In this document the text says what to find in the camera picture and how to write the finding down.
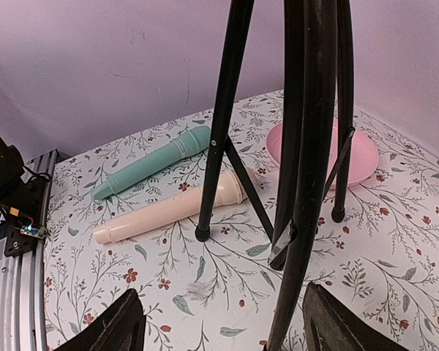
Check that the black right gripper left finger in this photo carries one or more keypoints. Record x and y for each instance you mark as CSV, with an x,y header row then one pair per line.
x,y
121,326

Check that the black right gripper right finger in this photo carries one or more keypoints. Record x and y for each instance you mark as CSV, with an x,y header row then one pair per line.
x,y
330,325

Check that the pink toy microphone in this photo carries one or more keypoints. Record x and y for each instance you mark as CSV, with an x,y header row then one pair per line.
x,y
169,210

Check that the teal toy microphone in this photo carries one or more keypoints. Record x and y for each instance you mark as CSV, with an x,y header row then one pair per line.
x,y
187,144

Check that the black music stand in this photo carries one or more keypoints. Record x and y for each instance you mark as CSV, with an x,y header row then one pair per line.
x,y
316,138

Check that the aluminium front rail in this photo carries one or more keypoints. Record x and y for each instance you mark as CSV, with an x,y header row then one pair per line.
x,y
22,313

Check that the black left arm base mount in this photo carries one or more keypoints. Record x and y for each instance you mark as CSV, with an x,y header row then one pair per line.
x,y
22,202

